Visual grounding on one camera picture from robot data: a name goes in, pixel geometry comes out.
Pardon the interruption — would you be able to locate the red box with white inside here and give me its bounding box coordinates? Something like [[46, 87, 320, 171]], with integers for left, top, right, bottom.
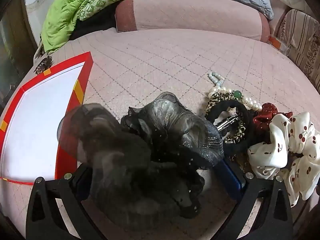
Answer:
[[0, 52, 93, 186]]

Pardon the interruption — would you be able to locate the beaded metal hair clip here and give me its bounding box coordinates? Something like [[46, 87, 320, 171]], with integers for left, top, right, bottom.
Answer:
[[217, 116, 238, 131]]

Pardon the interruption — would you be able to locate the black organza scrunchie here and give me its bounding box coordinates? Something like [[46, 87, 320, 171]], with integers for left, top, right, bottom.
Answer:
[[58, 92, 225, 219]]

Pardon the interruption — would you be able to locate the black hair tie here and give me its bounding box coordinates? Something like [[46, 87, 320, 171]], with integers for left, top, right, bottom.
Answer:
[[206, 99, 253, 153]]

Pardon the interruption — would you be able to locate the pale green bead bracelet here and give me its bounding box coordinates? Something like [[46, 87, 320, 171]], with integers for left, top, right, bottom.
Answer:
[[208, 72, 225, 88]]

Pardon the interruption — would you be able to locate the striped floral sofa backrest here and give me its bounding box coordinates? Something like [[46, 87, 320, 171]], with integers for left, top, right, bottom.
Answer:
[[274, 9, 320, 93]]

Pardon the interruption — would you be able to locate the pearl bracelet with green bead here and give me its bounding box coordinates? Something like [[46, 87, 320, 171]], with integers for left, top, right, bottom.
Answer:
[[209, 86, 262, 112]]

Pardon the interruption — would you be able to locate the black cloth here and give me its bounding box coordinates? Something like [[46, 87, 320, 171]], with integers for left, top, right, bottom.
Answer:
[[69, 7, 118, 40]]

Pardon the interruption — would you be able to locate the white cherry print scrunchie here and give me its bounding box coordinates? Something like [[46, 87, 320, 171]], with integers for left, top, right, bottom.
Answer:
[[247, 112, 320, 200]]

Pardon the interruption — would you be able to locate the pink bolster cushion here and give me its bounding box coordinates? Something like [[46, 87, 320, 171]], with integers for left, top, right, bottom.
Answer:
[[115, 0, 272, 43]]

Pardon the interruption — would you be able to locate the dark glass cabinet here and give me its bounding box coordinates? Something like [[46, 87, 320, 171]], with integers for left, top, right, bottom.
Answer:
[[0, 0, 34, 120]]

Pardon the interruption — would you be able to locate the red polka dot scrunchie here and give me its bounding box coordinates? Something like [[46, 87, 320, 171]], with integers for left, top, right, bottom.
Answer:
[[252, 102, 293, 140]]

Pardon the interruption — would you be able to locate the green quilt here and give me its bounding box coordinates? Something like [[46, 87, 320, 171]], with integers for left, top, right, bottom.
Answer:
[[41, 0, 173, 54]]

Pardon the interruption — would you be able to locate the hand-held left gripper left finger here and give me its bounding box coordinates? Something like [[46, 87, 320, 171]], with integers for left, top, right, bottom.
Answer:
[[26, 166, 100, 240]]

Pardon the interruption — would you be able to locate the leopard print scrunchie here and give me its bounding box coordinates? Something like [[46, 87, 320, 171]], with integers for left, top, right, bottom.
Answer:
[[205, 92, 247, 144]]

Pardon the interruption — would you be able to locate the orange packet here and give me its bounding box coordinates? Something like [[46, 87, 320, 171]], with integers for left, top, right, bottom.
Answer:
[[268, 35, 292, 55]]

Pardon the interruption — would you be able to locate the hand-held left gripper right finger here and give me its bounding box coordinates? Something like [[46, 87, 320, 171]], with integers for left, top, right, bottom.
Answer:
[[217, 159, 293, 240]]

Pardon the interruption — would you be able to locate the brown hair claw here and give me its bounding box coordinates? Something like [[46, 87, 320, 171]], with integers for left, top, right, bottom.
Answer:
[[34, 56, 53, 75]]

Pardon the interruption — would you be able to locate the beige patterned cloth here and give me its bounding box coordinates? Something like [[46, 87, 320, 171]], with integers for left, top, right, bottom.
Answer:
[[33, 41, 47, 63]]

